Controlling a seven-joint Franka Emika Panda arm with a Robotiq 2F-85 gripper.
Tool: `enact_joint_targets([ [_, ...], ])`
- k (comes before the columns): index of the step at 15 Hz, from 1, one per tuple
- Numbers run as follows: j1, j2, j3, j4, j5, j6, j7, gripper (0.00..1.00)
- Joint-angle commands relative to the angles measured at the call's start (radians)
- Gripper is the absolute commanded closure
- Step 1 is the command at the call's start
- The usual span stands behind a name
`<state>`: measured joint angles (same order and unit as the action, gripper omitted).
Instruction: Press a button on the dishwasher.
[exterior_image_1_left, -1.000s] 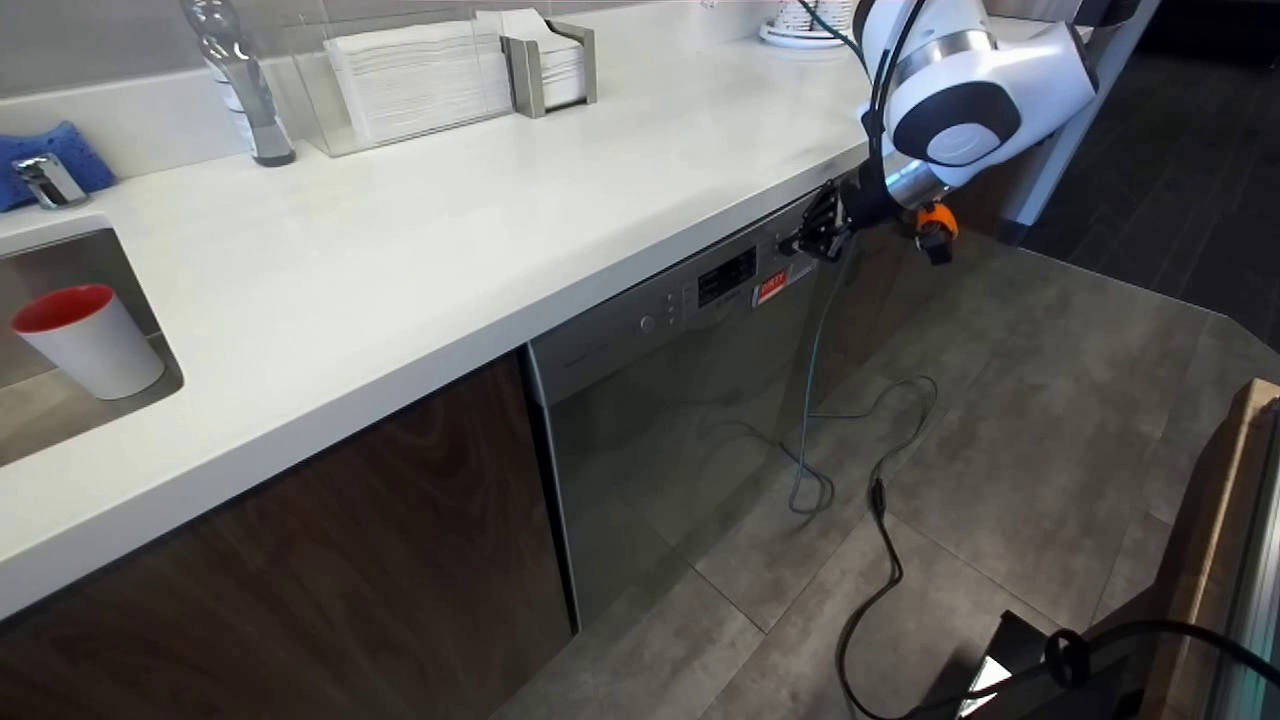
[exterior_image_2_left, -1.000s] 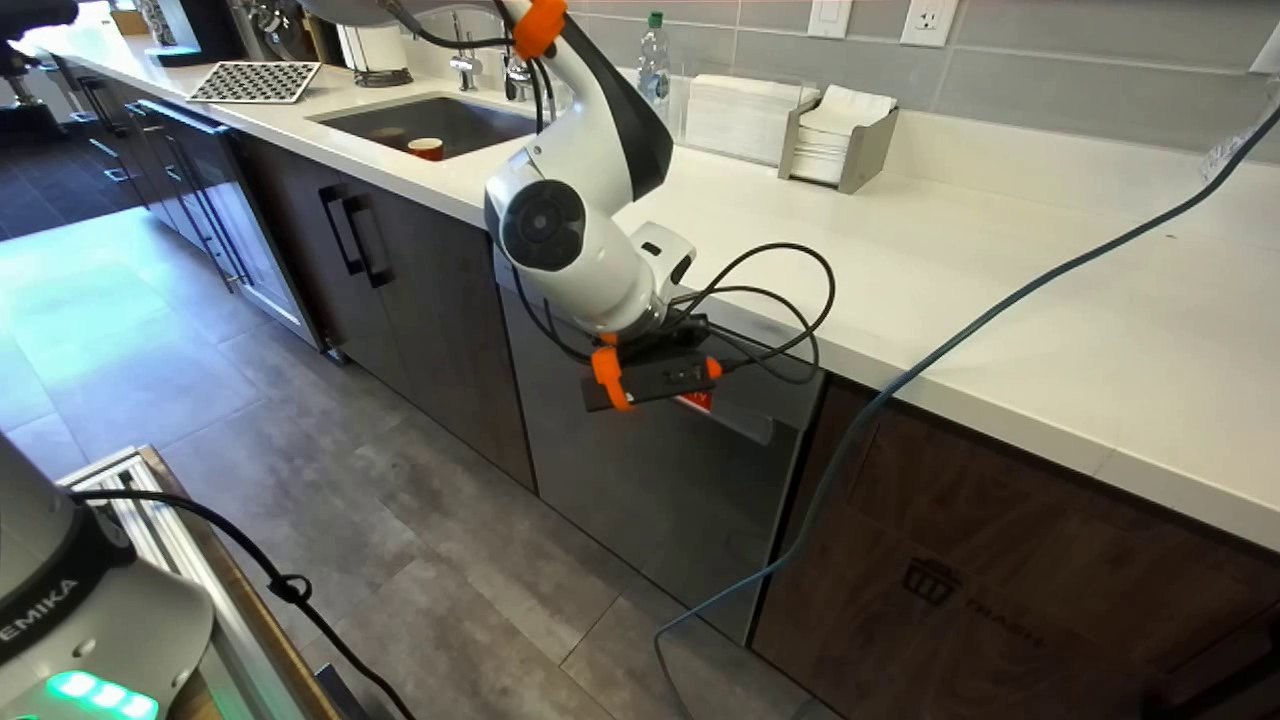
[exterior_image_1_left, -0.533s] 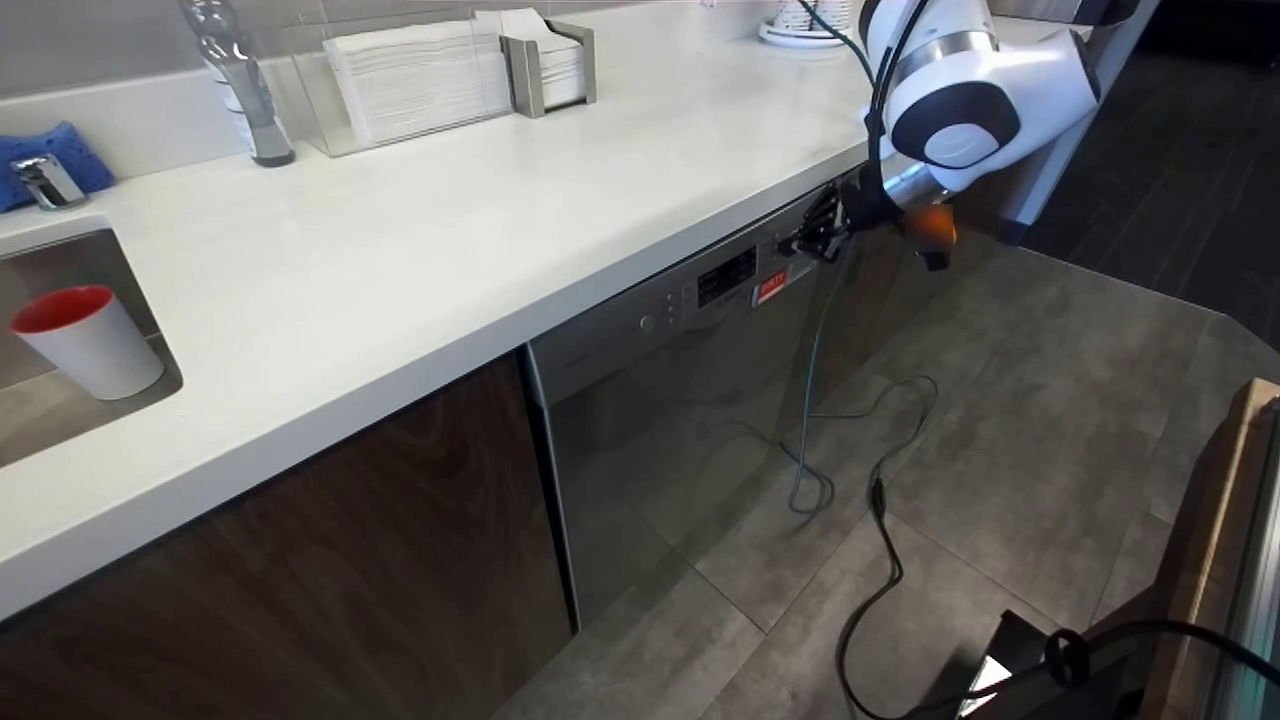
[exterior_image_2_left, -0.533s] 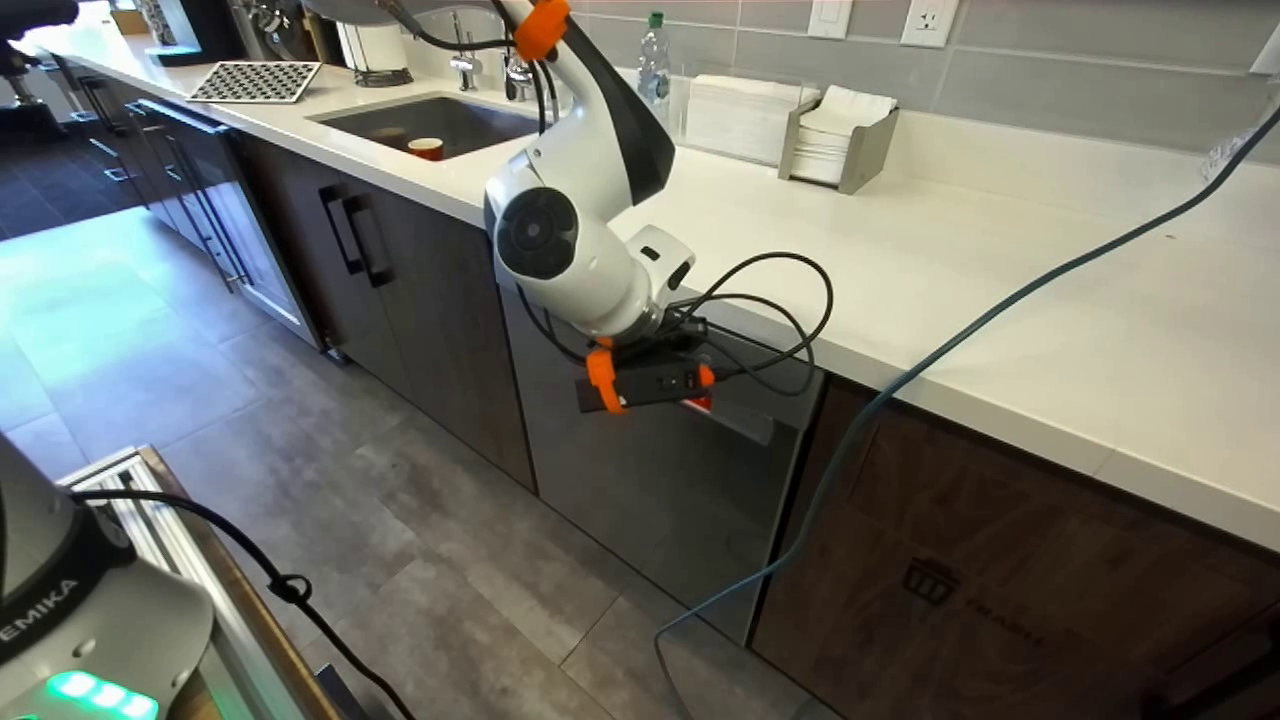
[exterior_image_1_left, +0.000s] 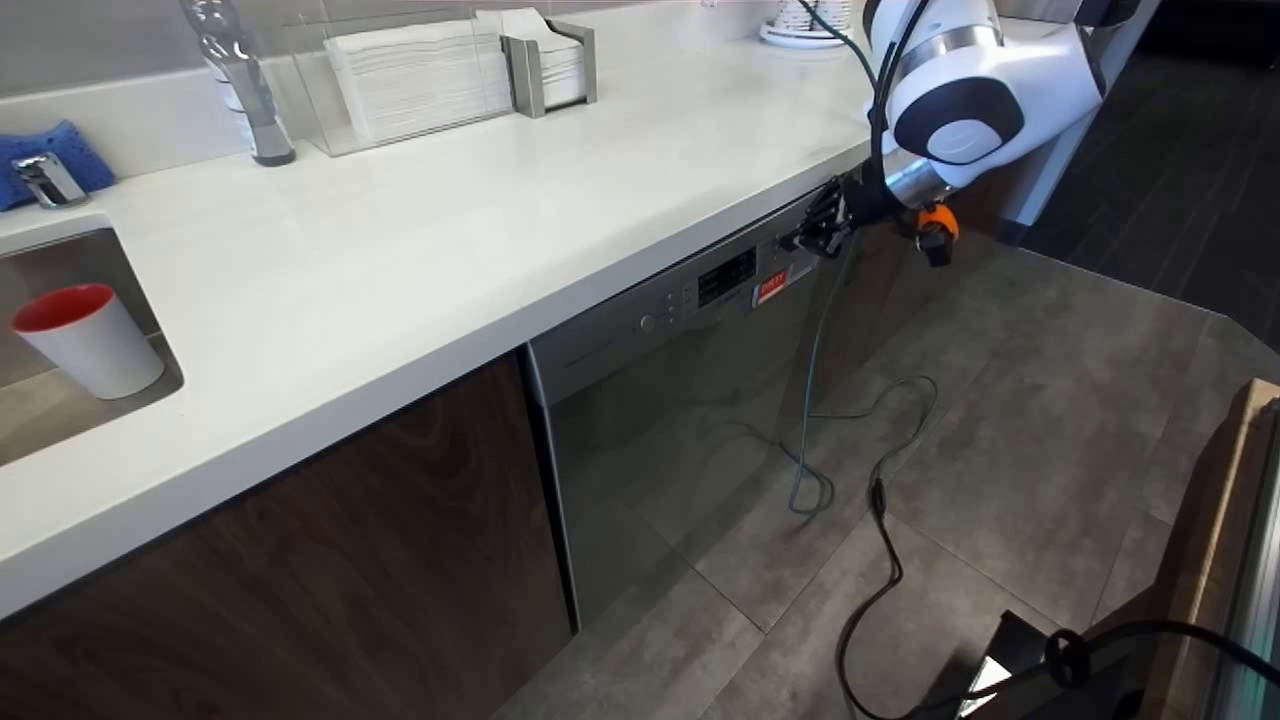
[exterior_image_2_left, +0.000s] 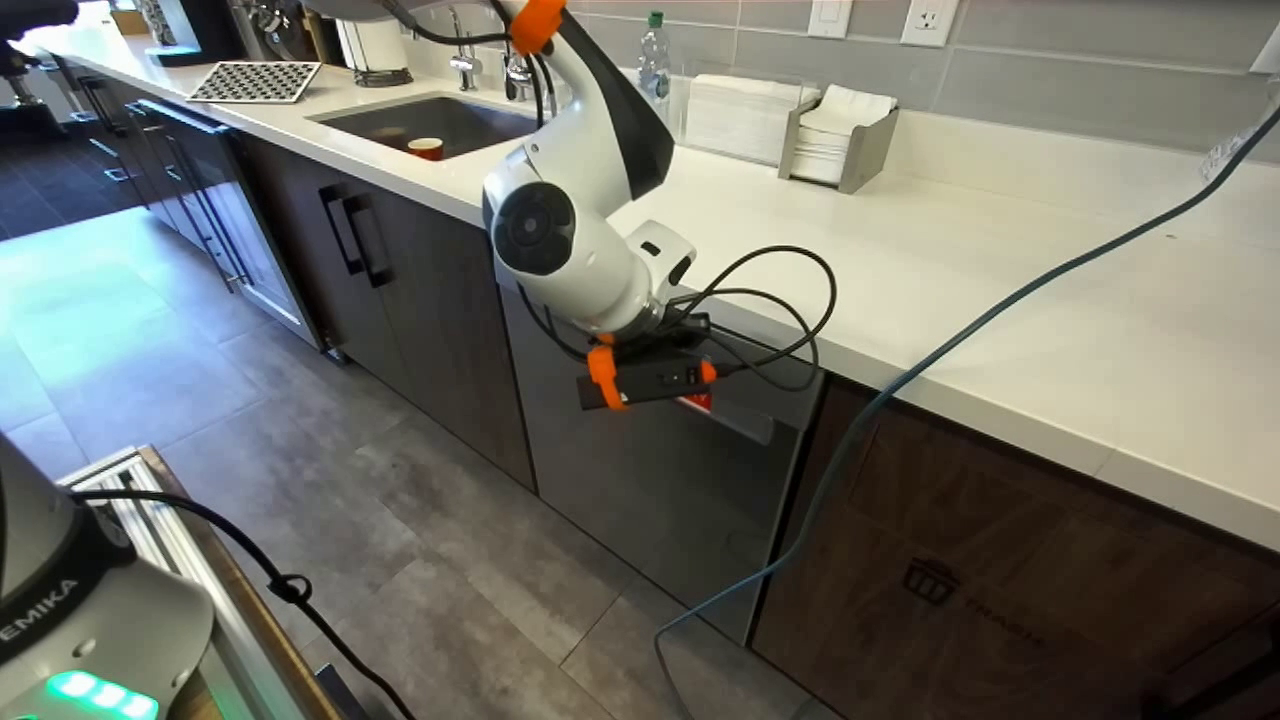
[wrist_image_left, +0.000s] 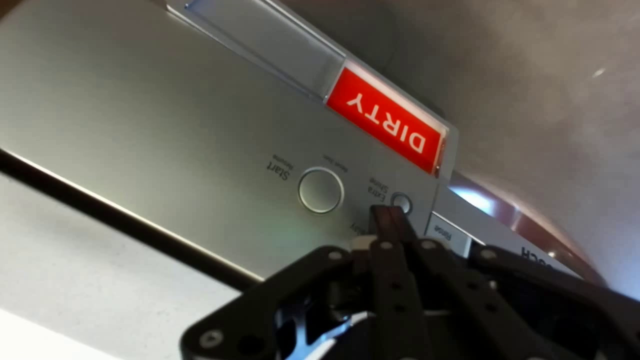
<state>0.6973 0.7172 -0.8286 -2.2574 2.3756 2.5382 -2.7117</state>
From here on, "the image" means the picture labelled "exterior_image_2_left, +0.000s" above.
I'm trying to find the steel sink basin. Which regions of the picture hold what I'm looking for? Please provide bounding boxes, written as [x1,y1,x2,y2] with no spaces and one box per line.
[309,91,540,168]

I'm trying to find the white napkins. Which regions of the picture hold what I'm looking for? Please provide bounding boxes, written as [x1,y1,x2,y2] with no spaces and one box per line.
[793,80,898,184]

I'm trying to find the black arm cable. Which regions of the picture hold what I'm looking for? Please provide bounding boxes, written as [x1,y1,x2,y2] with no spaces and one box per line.
[517,240,845,401]

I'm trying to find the wooden framed cart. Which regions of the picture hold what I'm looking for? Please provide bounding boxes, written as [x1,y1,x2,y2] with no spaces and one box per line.
[56,443,350,720]

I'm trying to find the striped drying mat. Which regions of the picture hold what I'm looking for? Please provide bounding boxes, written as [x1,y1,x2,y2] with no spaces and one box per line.
[182,55,326,108]

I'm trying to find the blue cable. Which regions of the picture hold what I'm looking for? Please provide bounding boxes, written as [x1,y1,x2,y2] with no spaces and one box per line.
[647,101,1280,720]

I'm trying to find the black countertop appliance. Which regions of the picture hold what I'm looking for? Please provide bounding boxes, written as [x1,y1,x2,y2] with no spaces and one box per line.
[170,0,335,63]

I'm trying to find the grey metal napkin holder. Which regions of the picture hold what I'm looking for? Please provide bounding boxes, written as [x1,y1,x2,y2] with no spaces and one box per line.
[774,101,904,201]

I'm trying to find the black camera cable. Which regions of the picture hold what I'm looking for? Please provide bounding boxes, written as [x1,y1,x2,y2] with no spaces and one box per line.
[73,483,421,720]

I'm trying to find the chrome faucet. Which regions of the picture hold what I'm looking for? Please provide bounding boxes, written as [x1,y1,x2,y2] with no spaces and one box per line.
[447,34,540,104]

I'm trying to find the dark wood double-door cabinet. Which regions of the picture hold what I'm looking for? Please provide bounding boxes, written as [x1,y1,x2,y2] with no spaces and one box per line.
[230,127,540,496]

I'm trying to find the black cabinet bar handle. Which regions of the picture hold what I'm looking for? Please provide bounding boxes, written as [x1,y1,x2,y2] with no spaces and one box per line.
[338,190,401,293]
[317,184,367,281]

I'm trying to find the stainless steel dishwasher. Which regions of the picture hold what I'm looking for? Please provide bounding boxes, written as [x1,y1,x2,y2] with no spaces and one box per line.
[492,264,827,649]

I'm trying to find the white wall outlet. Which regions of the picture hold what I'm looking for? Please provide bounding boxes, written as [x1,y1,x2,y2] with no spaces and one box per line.
[804,0,859,45]
[896,0,962,51]

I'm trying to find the dark glossy cabinet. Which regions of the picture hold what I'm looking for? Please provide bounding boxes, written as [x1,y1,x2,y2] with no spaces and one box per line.
[73,77,319,340]

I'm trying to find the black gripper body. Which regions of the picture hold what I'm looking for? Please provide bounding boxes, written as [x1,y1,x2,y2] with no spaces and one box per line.
[614,308,721,370]

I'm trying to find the orange cable clip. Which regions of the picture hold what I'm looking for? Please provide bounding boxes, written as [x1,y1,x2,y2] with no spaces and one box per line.
[508,0,570,60]

